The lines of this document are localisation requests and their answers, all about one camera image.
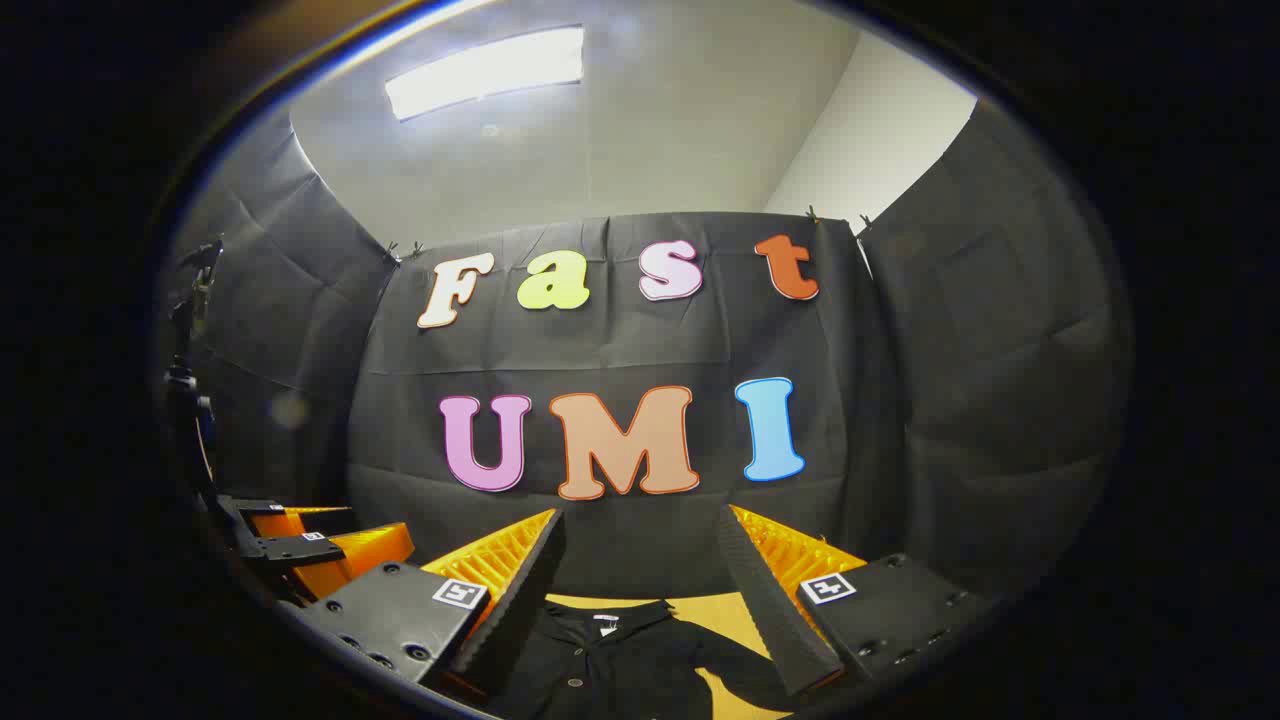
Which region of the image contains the black button shirt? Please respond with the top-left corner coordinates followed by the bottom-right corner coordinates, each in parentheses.
top-left (490, 595), bottom-right (801, 720)

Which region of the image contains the black backdrop cloth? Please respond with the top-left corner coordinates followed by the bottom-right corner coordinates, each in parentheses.
top-left (155, 95), bottom-right (1136, 601)

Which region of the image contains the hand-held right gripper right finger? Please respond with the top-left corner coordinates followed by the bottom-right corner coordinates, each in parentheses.
top-left (716, 504), bottom-right (1001, 699)

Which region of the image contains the ceiling light panel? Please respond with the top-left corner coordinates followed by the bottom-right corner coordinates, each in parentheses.
top-left (385, 25), bottom-right (586, 123)

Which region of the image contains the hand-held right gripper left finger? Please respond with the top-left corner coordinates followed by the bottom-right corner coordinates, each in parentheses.
top-left (290, 507), bottom-right (567, 693)

